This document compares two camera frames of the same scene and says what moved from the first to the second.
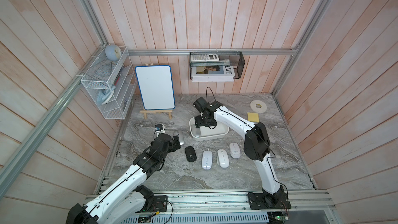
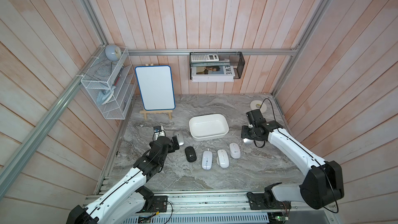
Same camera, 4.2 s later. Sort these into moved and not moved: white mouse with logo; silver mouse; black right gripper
Moved: black right gripper
Not moved: white mouse with logo; silver mouse
